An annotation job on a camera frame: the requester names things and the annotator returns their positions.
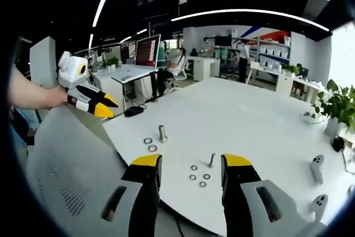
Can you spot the small steel threaded stud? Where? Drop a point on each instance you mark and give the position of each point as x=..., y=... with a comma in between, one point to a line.
x=212, y=160

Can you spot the person's left hand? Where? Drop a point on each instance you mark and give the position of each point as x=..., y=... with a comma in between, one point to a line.
x=56, y=96

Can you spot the white storage shelving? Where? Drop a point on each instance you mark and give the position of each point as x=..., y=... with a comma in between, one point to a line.
x=273, y=51

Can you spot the person's blue jeans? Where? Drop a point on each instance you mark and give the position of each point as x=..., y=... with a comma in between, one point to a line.
x=23, y=120

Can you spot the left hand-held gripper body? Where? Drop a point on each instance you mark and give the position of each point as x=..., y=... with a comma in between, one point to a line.
x=72, y=73

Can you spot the green potted plant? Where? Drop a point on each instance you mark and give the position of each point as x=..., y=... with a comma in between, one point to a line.
x=339, y=103

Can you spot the white office desk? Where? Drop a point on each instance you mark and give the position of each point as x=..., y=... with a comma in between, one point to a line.
x=130, y=73

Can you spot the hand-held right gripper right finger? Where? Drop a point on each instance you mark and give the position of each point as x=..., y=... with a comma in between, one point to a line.
x=238, y=192

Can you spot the glass bowl with small plant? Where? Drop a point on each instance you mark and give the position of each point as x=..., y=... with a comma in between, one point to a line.
x=314, y=117

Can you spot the grey perforated chair back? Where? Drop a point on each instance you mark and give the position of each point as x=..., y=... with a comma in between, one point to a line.
x=75, y=159

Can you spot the black computer mouse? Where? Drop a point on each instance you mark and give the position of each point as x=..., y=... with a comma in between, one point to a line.
x=133, y=111

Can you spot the small black round device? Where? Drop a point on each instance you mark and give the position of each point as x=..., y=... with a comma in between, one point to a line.
x=337, y=144

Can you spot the large steel washer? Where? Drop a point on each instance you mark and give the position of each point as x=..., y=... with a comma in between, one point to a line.
x=148, y=140
x=152, y=148

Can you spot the small steel washer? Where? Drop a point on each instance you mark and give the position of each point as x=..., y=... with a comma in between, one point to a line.
x=192, y=177
x=194, y=167

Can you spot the white handheld controller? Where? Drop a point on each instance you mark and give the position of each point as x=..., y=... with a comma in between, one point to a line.
x=319, y=206
x=317, y=169

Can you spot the large computer monitor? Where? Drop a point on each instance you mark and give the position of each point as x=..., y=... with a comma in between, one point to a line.
x=147, y=51

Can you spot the white plant pot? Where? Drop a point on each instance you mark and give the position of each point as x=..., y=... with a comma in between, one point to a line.
x=334, y=127

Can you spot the white office chair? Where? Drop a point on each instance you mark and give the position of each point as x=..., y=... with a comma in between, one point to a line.
x=184, y=71

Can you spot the large steel threaded stud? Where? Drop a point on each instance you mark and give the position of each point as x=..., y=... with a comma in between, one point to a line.
x=162, y=133

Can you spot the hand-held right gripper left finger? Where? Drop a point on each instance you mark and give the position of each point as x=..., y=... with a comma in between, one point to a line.
x=144, y=192

